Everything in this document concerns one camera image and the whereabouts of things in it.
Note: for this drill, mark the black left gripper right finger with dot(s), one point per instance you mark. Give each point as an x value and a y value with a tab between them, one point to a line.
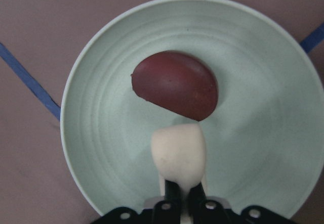
203	210

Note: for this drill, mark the white bun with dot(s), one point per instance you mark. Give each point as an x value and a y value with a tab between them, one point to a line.
179	153

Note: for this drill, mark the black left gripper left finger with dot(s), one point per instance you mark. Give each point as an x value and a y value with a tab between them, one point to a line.
168	210

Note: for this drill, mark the dark red bun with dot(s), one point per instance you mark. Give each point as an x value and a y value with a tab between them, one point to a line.
178	82

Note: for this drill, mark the pale green plate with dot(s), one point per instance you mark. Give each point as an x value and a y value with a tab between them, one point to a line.
226	67

